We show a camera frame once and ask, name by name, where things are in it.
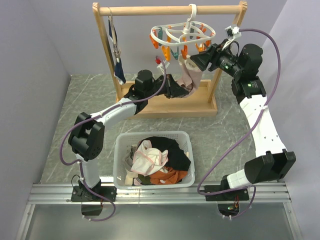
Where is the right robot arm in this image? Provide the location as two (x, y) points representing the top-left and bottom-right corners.
(190, 43), (296, 200)

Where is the white clip hanger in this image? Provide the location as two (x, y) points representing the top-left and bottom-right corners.
(149, 4), (216, 62)

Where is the aluminium mounting rail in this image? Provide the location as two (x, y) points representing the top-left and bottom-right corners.
(27, 182), (292, 205)

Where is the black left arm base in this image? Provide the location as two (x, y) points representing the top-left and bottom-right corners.
(70, 182), (117, 217)

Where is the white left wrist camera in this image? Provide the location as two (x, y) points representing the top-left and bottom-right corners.
(155, 56), (170, 75)

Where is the navy blue underwear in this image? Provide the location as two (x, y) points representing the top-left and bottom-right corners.
(107, 18), (127, 85)

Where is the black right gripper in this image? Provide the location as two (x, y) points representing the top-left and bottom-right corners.
(189, 39), (243, 79)

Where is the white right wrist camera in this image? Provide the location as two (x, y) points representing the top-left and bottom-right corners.
(221, 24), (242, 51)

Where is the white plastic laundry basket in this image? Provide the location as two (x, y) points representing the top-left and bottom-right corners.
(113, 131), (195, 190)

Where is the wooden clothes rack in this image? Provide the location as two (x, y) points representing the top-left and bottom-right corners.
(92, 0), (248, 119)

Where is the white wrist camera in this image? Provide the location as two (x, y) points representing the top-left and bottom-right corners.
(155, 56), (170, 75)
(221, 24), (242, 51)

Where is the white underwear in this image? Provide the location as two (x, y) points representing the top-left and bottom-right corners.
(131, 140), (168, 176)

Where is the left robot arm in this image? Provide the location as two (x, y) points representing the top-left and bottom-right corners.
(68, 70), (191, 201)

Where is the orange brown garment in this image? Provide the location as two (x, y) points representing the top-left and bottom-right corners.
(149, 167), (188, 185)

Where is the wooden clip hanger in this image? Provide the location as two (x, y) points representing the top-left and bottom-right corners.
(108, 7), (121, 63)

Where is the pink beige underwear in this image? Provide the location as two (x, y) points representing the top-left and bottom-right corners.
(175, 55), (203, 98)

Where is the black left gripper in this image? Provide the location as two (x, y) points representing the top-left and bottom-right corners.
(145, 74), (189, 100)

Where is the grey garment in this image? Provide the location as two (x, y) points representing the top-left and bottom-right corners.
(122, 151), (135, 172)

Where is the black underwear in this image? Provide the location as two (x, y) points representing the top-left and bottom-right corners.
(145, 136), (191, 172)

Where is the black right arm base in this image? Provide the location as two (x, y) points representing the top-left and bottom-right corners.
(200, 184), (250, 219)

